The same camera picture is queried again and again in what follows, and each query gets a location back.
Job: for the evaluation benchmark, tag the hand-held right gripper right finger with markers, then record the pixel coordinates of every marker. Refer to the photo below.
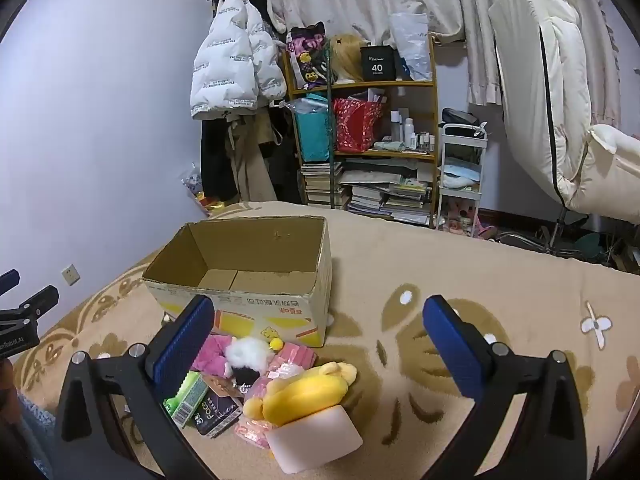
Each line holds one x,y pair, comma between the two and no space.
450,345

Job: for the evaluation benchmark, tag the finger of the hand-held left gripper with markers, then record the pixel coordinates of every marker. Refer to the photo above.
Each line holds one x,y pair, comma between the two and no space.
39,300
9,281

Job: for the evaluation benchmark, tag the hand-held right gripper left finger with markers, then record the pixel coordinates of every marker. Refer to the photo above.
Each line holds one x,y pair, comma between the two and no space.
182,345

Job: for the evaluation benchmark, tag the pink plush toy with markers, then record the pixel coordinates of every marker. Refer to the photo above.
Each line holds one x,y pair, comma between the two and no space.
212,352

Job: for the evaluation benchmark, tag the green packet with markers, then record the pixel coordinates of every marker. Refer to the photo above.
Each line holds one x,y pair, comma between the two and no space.
187,400

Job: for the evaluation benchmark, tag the white fluffy plush toy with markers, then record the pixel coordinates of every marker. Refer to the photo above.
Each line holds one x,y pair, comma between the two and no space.
247,355

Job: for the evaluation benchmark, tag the black packet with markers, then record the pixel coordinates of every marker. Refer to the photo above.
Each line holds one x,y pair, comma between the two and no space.
216,412

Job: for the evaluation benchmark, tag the pink plastic packet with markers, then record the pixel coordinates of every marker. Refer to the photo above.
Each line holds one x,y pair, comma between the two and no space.
252,432

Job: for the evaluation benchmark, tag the cardboard box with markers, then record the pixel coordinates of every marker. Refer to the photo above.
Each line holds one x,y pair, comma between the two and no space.
260,247

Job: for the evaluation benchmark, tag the yellow plush toy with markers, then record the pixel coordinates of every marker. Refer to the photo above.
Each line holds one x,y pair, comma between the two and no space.
300,390

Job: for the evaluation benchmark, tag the white foam block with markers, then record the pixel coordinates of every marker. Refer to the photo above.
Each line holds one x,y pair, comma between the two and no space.
315,440

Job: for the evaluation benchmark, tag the cartoon paper tag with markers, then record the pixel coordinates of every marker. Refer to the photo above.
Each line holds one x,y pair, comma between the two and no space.
220,385

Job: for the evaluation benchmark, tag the beige printed blanket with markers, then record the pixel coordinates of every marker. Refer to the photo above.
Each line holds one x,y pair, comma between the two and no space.
450,270

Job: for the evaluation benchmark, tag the person's jeans leg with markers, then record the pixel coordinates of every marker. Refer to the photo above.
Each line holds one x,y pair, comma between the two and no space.
35,430

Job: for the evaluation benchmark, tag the pink slippers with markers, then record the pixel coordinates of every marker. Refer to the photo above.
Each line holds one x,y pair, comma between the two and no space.
482,231

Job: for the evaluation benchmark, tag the colourful bags on floor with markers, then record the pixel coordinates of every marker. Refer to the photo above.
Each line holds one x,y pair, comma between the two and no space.
197,192

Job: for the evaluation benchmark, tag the stack of books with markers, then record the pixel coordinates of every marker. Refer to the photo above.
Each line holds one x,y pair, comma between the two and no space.
380,195

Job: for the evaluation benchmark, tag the white trolley cart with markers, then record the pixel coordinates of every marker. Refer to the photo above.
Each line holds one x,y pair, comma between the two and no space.
482,160

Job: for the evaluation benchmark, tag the black coat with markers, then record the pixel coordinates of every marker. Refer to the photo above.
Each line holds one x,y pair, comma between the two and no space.
217,160

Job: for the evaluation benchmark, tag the beige coat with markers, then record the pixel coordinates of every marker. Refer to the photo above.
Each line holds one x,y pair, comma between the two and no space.
252,160

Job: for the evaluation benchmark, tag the group of white bottles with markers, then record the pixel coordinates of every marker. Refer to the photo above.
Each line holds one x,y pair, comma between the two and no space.
409,132

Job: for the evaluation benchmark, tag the green pole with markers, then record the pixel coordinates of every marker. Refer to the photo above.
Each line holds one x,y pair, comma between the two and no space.
331,160

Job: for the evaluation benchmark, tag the wooden shelf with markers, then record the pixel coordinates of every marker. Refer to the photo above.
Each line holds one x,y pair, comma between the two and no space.
432,110

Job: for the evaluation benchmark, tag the red patterned bag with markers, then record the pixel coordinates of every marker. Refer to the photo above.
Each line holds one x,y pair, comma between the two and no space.
355,125

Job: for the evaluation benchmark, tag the teal bag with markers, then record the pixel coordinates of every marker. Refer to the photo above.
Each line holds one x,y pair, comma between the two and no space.
312,130

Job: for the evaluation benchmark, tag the white puffer jacket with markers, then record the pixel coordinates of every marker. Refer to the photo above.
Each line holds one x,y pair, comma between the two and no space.
230,60

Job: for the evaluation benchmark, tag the black box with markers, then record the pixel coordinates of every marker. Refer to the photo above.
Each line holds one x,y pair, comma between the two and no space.
378,65

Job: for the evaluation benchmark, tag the blonde wig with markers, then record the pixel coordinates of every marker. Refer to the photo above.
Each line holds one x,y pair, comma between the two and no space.
347,57

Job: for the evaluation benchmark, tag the clear plastic bag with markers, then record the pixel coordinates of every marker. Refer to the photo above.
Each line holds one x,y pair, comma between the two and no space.
412,40

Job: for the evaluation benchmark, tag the black purple patterned bag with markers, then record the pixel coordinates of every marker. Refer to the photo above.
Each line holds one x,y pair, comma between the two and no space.
307,55

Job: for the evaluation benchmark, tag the white wall outlet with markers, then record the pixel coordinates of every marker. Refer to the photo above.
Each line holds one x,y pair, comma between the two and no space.
70,274

